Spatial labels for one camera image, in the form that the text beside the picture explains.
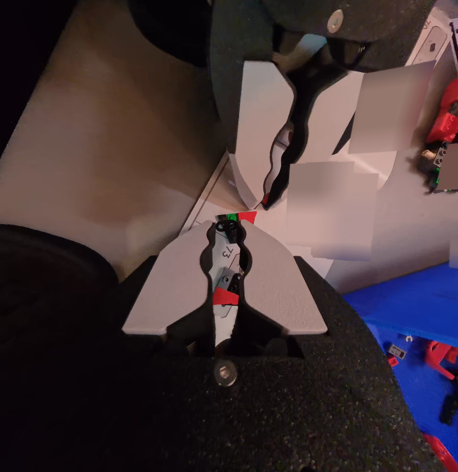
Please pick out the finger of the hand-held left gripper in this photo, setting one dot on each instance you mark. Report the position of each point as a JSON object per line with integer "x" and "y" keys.
{"x": 258, "y": 118}
{"x": 332, "y": 110}

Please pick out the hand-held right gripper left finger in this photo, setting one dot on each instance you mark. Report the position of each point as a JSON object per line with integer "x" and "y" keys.
{"x": 170, "y": 280}

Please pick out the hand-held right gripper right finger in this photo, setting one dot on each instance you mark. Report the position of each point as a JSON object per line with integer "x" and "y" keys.
{"x": 280, "y": 287}

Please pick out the small black brick connector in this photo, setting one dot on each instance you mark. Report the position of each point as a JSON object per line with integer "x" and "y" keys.
{"x": 229, "y": 229}

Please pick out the white instruction booklet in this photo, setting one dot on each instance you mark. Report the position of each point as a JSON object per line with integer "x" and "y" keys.
{"x": 275, "y": 225}

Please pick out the red toy brick car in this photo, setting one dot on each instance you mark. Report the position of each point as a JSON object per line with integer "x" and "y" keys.
{"x": 450, "y": 121}

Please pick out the small dark grey brick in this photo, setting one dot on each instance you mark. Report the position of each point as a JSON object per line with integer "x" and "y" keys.
{"x": 398, "y": 351}

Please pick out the small red brick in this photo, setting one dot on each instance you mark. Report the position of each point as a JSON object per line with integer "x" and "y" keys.
{"x": 392, "y": 361}

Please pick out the blue plastic tray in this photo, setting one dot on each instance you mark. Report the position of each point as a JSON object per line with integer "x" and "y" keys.
{"x": 417, "y": 295}

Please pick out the large red brick part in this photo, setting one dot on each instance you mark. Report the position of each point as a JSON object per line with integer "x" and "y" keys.
{"x": 441, "y": 356}

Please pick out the black brick part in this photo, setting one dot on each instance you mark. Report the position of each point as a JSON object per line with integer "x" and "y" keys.
{"x": 449, "y": 408}

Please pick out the curved red brick part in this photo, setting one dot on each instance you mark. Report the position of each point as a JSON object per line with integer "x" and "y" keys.
{"x": 439, "y": 451}

